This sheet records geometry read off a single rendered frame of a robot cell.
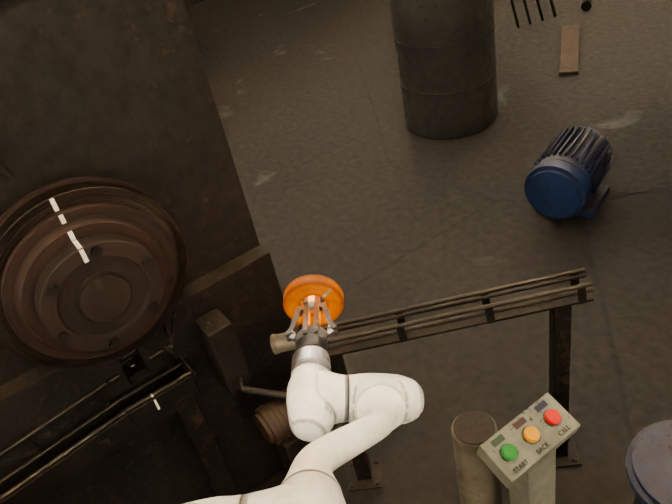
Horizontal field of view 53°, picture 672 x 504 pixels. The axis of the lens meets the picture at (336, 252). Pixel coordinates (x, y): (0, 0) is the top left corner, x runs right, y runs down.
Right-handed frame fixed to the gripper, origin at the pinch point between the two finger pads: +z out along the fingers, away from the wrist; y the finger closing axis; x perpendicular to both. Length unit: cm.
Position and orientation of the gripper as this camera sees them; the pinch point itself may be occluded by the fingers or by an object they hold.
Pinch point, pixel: (312, 296)
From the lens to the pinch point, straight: 172.7
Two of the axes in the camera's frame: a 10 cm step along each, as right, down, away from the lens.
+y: 9.8, -1.5, -1.0
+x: -1.8, -7.6, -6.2
